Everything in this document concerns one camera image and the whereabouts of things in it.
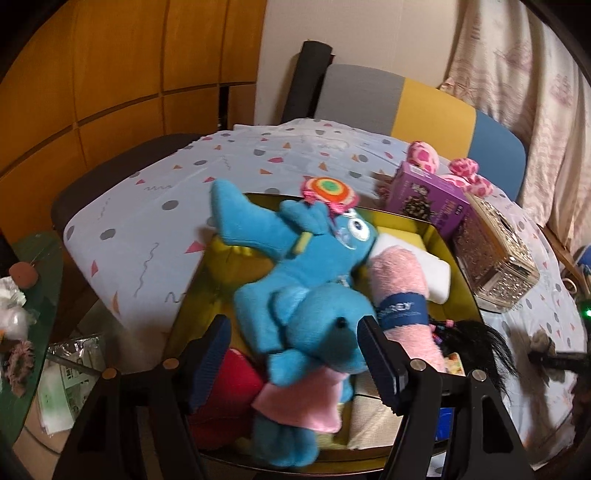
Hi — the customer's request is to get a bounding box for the beige mesh cloth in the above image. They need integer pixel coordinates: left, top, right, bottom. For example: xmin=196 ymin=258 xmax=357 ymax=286
xmin=346 ymin=369 xmax=407 ymax=450

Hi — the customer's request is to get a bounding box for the blue plush with lollipop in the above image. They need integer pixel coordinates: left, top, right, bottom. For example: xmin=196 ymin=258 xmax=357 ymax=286
xmin=210 ymin=174 xmax=382 ymax=305

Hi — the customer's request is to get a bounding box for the wooden wardrobe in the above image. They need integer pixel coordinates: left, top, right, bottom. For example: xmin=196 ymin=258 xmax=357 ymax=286
xmin=0 ymin=0 xmax=269 ymax=241

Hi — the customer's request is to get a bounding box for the grey yellow blue chair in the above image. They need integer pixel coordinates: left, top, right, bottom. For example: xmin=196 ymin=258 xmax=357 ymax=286
xmin=281 ymin=41 xmax=528 ymax=204

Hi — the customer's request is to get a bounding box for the brown round object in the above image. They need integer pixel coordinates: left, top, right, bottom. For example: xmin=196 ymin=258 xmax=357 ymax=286
xmin=10 ymin=261 xmax=38 ymax=289

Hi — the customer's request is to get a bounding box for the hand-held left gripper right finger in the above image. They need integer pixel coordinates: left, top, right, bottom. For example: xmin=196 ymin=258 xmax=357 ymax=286
xmin=359 ymin=315 xmax=532 ymax=480

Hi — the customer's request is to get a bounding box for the purple cardboard box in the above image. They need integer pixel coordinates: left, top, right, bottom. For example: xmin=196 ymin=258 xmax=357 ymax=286
xmin=385 ymin=161 xmax=472 ymax=232

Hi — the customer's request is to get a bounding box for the black haired doll red dress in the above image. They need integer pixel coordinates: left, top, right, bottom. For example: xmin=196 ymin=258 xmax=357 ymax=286
xmin=187 ymin=314 xmax=518 ymax=450

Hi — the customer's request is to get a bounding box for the pink fuzzy scrunchie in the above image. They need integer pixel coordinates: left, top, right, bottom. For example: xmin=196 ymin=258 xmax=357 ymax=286
xmin=4 ymin=339 xmax=35 ymax=398

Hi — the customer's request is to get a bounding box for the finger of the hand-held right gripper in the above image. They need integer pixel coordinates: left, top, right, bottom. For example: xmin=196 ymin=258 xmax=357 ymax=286
xmin=527 ymin=351 xmax=591 ymax=372

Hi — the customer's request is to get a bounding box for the pink patterned curtain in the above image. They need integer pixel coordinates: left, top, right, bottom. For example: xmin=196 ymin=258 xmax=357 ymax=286
xmin=438 ymin=0 xmax=591 ymax=241

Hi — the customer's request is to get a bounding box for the pink towel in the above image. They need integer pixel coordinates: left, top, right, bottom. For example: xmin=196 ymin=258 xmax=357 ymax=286
xmin=367 ymin=244 xmax=448 ymax=374

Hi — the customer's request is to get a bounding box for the blue plush with pink skirt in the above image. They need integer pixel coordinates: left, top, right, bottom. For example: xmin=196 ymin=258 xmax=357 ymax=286
xmin=233 ymin=284 xmax=377 ymax=469

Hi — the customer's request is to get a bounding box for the white plastic wrapping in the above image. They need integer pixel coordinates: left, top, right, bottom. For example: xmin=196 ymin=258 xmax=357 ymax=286
xmin=0 ymin=277 xmax=35 ymax=342

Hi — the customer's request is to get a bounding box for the pink spotted plush toy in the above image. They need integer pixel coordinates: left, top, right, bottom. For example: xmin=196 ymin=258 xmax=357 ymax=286
xmin=406 ymin=141 xmax=494 ymax=198

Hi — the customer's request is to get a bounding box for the ornate silver tissue box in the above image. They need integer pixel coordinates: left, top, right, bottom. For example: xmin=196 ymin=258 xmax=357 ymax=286
xmin=452 ymin=194 xmax=540 ymax=310

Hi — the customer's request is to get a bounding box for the green glass side table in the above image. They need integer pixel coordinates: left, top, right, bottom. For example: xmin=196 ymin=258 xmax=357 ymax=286
xmin=0 ymin=231 xmax=65 ymax=444

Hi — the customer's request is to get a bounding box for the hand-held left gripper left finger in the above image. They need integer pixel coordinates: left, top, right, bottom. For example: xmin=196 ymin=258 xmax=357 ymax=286
xmin=53 ymin=315 xmax=232 ymax=480

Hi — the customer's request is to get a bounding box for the beige plush toy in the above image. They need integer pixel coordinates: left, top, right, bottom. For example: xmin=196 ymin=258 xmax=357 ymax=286
xmin=529 ymin=330 xmax=566 ymax=384

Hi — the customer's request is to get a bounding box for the yellow sponge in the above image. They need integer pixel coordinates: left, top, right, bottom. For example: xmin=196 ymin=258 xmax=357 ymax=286
xmin=374 ymin=225 xmax=428 ymax=252

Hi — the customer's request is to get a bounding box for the white sponge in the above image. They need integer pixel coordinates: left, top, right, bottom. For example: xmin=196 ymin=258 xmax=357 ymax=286
xmin=369 ymin=231 xmax=452 ymax=305

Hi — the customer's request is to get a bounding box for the gold lined box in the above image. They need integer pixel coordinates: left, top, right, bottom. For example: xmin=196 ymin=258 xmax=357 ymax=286
xmin=164 ymin=191 xmax=485 ymax=464

